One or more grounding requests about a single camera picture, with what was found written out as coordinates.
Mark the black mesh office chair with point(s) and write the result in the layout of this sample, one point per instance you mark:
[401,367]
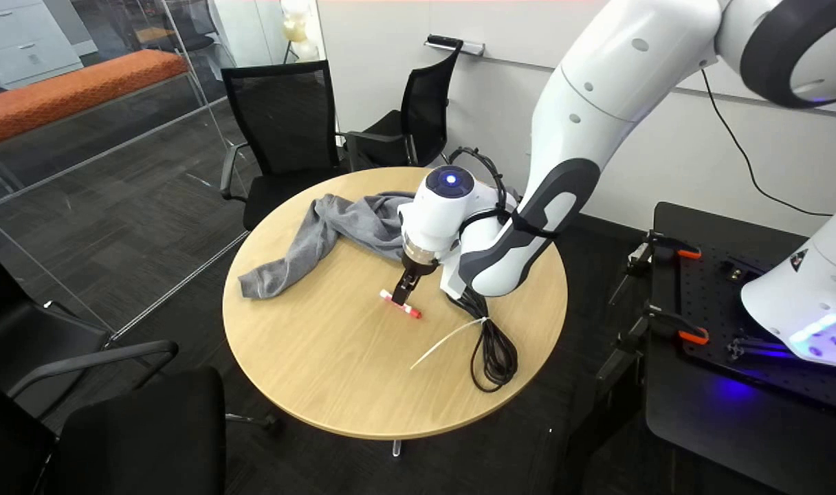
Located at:
[286,118]

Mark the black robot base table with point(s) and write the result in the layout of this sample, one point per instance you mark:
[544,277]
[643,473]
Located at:
[739,401]

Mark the orange handled clamp upper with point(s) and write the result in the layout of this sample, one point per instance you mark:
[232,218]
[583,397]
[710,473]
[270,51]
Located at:
[651,249]

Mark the round wooden table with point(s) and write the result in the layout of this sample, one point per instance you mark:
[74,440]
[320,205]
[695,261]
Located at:
[335,354]

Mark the black plastic chair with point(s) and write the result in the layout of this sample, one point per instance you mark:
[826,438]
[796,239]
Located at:
[416,130]

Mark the red white marker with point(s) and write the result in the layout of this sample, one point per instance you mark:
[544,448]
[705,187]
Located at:
[401,305]

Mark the white zip tie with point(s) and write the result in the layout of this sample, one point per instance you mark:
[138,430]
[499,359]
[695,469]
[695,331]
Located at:
[449,335]

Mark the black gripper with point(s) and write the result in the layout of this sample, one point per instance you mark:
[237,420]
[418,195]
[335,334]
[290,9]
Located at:
[411,280]

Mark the orange handled clamp lower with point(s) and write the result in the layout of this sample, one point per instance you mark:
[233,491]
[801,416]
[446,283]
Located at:
[649,326]

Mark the black armchair right side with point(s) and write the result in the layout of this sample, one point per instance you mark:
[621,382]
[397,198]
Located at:
[160,438]

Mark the grey sweatshirt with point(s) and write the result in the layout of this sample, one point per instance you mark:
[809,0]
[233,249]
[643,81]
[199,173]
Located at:
[368,221]

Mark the orange handled clamp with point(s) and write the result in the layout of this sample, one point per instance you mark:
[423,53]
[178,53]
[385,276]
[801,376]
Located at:
[651,249]
[649,326]

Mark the orange bench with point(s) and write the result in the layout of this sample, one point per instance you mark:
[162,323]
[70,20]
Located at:
[67,95]

